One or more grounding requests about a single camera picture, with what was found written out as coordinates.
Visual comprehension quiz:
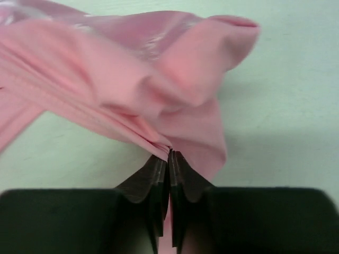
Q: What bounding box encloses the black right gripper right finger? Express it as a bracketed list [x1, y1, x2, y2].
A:
[168, 150, 213, 253]

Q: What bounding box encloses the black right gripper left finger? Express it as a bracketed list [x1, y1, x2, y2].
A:
[114, 155, 169, 253]

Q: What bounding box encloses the pink floral pillowcase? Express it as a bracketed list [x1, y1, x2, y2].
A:
[1, 1, 260, 253]

